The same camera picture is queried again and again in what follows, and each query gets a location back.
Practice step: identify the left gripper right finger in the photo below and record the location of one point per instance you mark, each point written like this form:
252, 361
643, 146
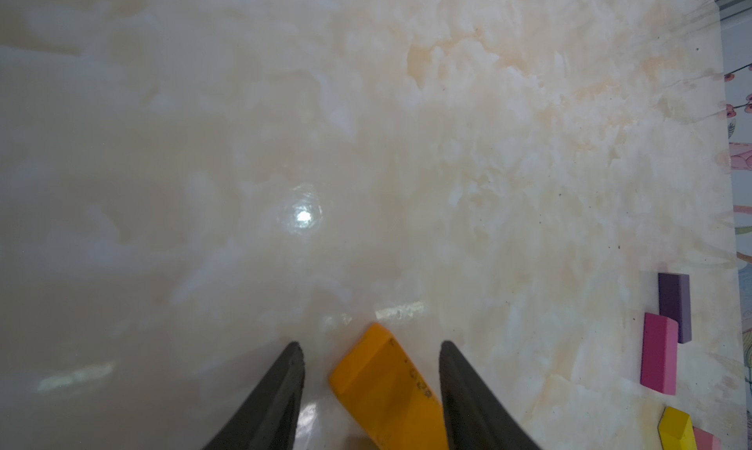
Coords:
474, 418

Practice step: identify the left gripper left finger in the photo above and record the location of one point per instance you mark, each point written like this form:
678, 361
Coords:
268, 418

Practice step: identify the orange long block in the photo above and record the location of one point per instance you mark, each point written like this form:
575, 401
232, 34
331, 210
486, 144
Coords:
381, 388

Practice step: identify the magenta block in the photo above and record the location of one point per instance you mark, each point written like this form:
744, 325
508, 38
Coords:
660, 354

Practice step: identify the long yellow block right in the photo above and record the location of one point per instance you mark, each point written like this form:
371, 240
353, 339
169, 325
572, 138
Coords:
676, 430

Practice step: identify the pink block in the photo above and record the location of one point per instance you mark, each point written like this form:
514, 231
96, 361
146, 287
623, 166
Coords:
706, 441

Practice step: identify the purple block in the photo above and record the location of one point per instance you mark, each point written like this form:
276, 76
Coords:
675, 302

